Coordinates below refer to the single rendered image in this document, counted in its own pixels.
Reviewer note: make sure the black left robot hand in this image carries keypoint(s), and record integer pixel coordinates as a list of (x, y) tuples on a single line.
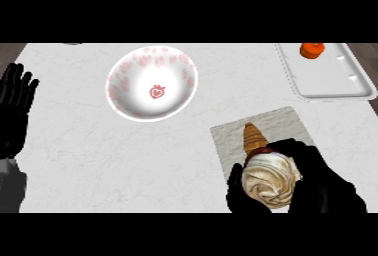
[(14, 110)]

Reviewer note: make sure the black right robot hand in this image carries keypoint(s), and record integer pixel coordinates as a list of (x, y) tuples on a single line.
[(320, 186)]

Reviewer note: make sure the cream frosted cupcake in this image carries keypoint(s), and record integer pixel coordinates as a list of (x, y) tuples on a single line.
[(269, 176)]

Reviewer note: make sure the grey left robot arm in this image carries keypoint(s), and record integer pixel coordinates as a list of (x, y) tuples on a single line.
[(11, 186)]

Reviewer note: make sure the grey fabric placemat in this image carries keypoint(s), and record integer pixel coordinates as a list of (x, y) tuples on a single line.
[(256, 133)]

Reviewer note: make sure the white bowl with strawberry print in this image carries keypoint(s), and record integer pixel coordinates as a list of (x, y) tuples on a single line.
[(151, 83)]

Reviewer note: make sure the white rectangular tray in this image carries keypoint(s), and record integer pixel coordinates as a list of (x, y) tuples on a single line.
[(334, 76)]

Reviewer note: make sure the orange round object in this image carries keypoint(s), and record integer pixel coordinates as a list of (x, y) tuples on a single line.
[(312, 50)]

